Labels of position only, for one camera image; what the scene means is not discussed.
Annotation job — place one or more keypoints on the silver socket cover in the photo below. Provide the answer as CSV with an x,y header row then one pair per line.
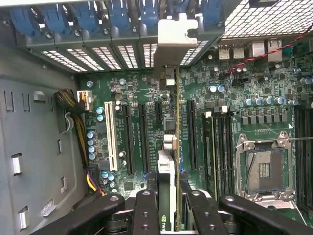
x,y
276,199

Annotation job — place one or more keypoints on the black RAM slot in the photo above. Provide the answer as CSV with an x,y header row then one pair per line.
x,y
208,114
230,151
310,159
219,151
224,151
298,159
305,159

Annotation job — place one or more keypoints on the white power connector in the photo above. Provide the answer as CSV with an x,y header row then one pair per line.
x,y
84,100

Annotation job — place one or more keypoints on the black silver PC case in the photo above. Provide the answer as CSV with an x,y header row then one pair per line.
x,y
73,41

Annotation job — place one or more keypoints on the short black expansion slot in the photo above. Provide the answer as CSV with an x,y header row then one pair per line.
x,y
158,112

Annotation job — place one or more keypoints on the white expansion slot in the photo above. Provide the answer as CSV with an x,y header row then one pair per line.
x,y
110,137

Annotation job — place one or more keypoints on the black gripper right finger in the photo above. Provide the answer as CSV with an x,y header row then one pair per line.
x,y
203,215

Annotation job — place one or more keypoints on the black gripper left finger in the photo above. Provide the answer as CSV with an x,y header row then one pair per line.
x,y
146,215

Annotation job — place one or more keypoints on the CPU socket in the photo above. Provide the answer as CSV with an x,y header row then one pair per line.
x,y
266,169

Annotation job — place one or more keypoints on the green motherboard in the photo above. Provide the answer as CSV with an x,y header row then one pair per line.
x,y
195,80

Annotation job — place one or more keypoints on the silver rear port block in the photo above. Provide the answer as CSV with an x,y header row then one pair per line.
x,y
238,52
274,50
258,49
224,52

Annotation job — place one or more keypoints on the blue card retention clip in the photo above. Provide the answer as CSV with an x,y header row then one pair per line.
x,y
86,18
212,13
149,13
57,20
119,16
24,22

